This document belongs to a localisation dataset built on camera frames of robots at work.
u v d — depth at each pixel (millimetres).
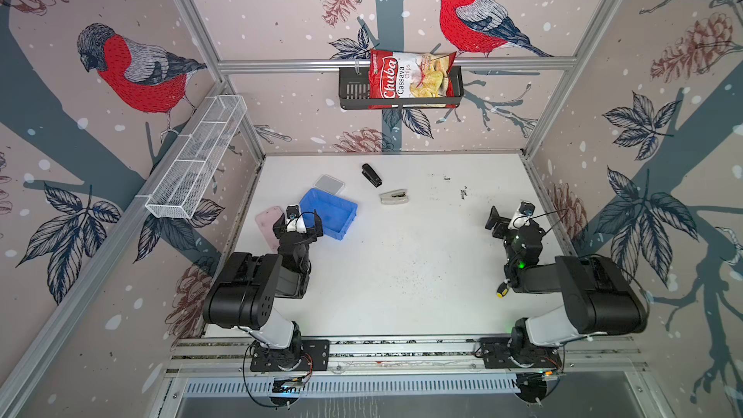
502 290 832
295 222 764
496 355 728
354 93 947
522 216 768
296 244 698
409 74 878
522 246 686
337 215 1016
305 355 727
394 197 1043
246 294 445
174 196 698
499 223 827
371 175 1104
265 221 992
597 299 451
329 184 1131
